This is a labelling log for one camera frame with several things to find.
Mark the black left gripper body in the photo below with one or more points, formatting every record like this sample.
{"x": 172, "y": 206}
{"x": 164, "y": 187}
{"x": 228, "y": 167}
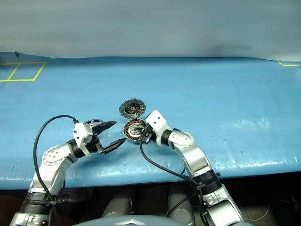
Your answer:
{"x": 94, "y": 143}

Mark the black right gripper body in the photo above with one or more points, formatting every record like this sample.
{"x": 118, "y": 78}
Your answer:
{"x": 148, "y": 133}

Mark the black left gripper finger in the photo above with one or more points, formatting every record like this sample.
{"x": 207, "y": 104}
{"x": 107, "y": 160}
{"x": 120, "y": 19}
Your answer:
{"x": 115, "y": 146}
{"x": 107, "y": 124}

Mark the motor housing with copper windings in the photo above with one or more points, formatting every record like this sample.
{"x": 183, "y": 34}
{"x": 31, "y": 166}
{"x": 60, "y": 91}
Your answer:
{"x": 129, "y": 132}

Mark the silver finned motor lid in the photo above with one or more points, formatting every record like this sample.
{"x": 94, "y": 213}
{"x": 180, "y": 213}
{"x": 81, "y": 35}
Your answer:
{"x": 124, "y": 109}

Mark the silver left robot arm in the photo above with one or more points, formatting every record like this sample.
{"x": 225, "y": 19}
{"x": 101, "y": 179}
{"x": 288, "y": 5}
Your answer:
{"x": 53, "y": 162}

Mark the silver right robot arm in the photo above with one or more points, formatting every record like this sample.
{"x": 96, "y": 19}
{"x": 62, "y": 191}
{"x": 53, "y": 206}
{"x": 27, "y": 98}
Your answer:
{"x": 195, "y": 157}

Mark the blue foam table cover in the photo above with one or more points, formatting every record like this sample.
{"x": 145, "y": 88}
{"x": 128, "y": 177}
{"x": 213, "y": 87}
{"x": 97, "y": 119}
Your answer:
{"x": 188, "y": 94}

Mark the grey robot torso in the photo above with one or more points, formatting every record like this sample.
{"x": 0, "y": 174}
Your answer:
{"x": 131, "y": 222}

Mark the small black tape piece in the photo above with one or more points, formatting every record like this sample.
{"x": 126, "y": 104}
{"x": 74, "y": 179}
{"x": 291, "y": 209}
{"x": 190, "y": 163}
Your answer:
{"x": 16, "y": 54}

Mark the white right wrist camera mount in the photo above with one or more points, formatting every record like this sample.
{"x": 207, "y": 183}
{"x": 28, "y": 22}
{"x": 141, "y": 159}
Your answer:
{"x": 156, "y": 122}

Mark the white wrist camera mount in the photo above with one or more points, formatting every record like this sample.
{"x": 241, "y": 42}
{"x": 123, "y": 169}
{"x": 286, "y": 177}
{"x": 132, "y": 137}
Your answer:
{"x": 156, "y": 122}
{"x": 81, "y": 134}

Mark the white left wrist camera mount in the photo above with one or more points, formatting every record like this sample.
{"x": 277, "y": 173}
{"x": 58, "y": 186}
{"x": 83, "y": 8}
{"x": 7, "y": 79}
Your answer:
{"x": 81, "y": 134}

